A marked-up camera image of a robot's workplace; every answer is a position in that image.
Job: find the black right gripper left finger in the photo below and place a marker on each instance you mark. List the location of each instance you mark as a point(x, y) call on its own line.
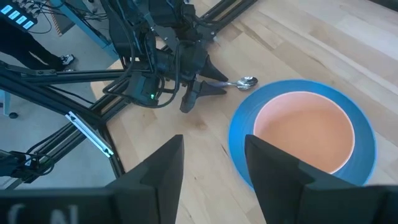
point(155, 183)

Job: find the orange round bowl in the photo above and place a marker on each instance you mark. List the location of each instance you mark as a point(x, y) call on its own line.
point(308, 130)

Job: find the black rig crossbar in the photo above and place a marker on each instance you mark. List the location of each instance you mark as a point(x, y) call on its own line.
point(46, 99)

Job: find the person's shoe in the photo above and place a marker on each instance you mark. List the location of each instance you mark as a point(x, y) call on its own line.
point(67, 59)

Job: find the person's leg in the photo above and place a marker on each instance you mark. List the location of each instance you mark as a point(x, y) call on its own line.
point(28, 49)

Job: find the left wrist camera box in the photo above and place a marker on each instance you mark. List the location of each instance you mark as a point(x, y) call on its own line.
point(143, 90)

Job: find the black caster wheel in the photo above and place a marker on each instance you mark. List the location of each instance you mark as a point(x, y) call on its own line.
point(13, 115)

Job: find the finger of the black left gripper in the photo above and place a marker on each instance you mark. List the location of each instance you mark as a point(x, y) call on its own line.
point(199, 91)
point(214, 73)

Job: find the black device blue lights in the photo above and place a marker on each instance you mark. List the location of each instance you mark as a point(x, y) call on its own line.
point(17, 14)

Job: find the silver metal bracket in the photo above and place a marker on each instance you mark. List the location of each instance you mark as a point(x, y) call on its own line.
point(90, 134)

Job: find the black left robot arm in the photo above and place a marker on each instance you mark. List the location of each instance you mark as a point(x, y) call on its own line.
point(130, 28)

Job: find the black aluminium table frame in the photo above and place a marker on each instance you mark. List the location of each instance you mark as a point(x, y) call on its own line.
point(102, 109)

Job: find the blue round plate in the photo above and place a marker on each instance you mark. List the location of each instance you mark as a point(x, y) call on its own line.
point(242, 124)

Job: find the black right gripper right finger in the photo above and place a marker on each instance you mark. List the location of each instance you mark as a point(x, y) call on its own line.
point(280, 183)

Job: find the light blue metal beam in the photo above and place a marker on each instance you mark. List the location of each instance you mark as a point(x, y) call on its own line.
point(90, 31)

